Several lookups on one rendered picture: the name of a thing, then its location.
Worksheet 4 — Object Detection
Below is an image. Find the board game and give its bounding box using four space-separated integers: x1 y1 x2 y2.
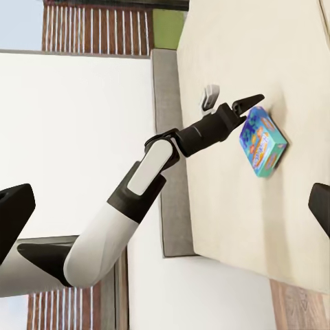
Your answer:
239 106 287 178

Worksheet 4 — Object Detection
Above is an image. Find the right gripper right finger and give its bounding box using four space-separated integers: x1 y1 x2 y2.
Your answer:
308 182 330 238

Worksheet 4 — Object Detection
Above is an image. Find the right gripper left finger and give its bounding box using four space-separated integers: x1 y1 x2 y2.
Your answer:
0 184 36 266

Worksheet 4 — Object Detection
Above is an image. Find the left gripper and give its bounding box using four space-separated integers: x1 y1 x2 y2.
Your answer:
192 94 265 149

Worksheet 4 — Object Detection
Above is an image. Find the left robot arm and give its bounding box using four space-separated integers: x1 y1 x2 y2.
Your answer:
0 84 265 298

